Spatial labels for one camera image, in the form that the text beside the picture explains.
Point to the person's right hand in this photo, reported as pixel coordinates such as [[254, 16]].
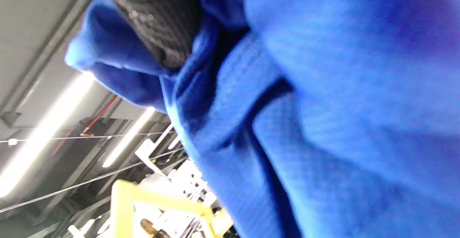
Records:
[[161, 22]]

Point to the light wooden book rack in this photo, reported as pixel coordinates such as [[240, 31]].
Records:
[[122, 202]]

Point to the blue mesh t-shirt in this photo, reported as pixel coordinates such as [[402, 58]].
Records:
[[323, 123]]

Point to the red ceiling pipe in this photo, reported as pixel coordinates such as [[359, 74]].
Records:
[[102, 114]]

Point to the long ceiling light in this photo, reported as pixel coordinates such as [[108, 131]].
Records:
[[43, 133], [127, 137]]

